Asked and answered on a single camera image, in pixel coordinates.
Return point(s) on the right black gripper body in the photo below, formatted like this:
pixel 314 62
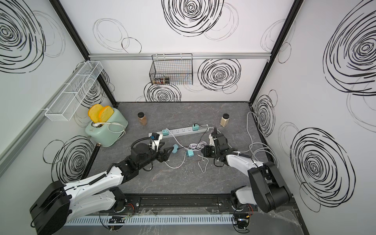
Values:
pixel 210 151

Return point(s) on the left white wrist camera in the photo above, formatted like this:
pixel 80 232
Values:
pixel 156 140

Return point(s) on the black wire basket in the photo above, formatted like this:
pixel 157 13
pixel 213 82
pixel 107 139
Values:
pixel 172 69

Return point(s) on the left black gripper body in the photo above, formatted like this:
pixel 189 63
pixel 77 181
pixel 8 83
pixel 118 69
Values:
pixel 159 156

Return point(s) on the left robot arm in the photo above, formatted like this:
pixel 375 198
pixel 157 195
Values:
pixel 61 202

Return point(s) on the white wire shelf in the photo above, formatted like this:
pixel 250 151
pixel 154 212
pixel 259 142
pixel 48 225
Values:
pixel 74 91

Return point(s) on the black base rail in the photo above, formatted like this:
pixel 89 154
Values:
pixel 212 203

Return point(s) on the white power strip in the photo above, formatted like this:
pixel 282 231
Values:
pixel 186 131

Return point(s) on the beige spice jar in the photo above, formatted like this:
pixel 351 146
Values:
pixel 224 120

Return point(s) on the white slotted cable duct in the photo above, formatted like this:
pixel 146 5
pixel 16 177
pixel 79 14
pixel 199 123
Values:
pixel 190 219

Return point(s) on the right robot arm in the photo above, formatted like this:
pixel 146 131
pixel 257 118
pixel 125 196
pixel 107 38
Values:
pixel 268 190

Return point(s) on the yellow toast slice left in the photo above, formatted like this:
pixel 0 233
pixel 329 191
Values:
pixel 94 112

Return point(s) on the mint green toaster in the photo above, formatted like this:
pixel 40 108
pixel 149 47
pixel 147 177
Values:
pixel 108 133

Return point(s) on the brown spice jar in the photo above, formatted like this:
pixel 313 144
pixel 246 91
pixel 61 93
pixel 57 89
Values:
pixel 142 118

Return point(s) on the yellow toast slice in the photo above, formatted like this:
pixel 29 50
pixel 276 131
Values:
pixel 105 114
pixel 94 112

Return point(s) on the yellow toast slice right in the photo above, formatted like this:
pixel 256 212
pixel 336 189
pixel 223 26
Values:
pixel 105 114

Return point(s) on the blue earbud case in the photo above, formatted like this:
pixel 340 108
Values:
pixel 175 148

